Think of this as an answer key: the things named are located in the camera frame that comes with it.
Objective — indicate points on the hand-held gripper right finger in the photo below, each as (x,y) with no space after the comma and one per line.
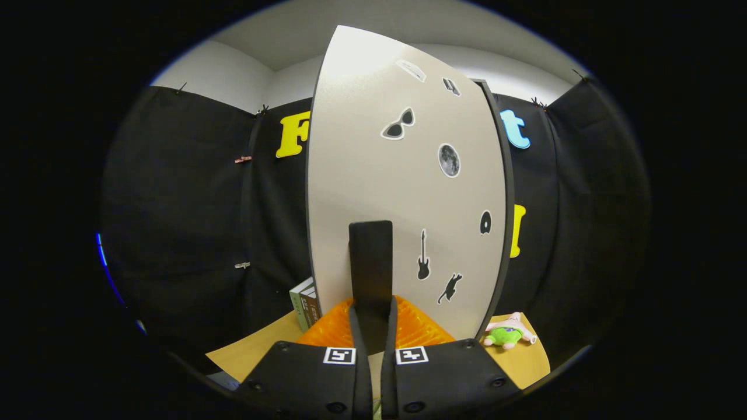
(388,379)

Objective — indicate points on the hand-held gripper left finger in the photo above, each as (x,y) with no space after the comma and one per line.
(363,379)

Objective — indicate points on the beige cabinet door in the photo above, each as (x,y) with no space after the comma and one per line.
(362,146)

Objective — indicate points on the green and white book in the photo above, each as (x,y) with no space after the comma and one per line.
(296,309)

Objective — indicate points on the pink and green plush toy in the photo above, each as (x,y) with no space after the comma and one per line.
(505,335)

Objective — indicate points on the grey cabinet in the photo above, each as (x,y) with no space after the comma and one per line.
(509,192)

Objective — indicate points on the black backdrop cloth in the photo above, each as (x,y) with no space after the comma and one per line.
(175,204)

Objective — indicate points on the black clip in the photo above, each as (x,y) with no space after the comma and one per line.
(264,109)
(579,74)
(181,88)
(537,104)

